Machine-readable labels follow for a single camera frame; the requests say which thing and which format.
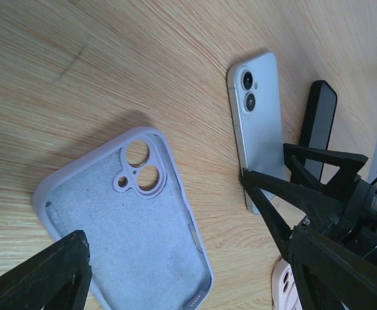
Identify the black phone case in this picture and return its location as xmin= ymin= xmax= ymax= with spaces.
xmin=300 ymin=79 xmax=338 ymax=191

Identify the pink phone case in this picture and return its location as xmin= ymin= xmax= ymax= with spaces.
xmin=271 ymin=258 xmax=303 ymax=310

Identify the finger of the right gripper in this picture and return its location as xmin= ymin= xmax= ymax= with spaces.
xmin=283 ymin=143 xmax=368 ymax=194
xmin=241 ymin=170 xmax=343 ymax=263

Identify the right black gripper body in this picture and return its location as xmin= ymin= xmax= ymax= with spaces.
xmin=304 ymin=177 xmax=377 ymax=258

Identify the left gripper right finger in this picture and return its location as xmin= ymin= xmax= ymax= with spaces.
xmin=289 ymin=227 xmax=377 ymax=309

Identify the lavender phone case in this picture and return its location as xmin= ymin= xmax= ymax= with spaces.
xmin=32 ymin=127 xmax=214 ymax=309

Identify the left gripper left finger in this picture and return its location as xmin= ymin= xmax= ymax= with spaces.
xmin=0 ymin=230 xmax=92 ymax=309

